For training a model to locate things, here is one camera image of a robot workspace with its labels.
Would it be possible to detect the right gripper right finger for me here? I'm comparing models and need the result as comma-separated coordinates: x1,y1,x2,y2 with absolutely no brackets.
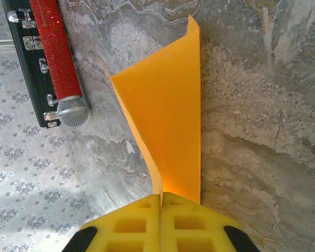
161,192,260,252

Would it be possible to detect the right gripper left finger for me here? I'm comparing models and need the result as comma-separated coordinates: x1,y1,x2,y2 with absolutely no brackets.
61,193,162,252

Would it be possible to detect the yellow cloth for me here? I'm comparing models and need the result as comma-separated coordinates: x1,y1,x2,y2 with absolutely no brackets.
97,14,202,207

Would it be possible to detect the red glitter microphone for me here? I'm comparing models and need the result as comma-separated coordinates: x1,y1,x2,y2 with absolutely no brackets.
29,0,92,129

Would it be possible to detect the black hard case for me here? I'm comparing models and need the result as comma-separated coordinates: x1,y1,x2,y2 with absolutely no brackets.
1,0,60,129

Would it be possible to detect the aluminium frame post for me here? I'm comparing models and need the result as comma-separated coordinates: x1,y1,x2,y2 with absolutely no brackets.
0,39,15,51

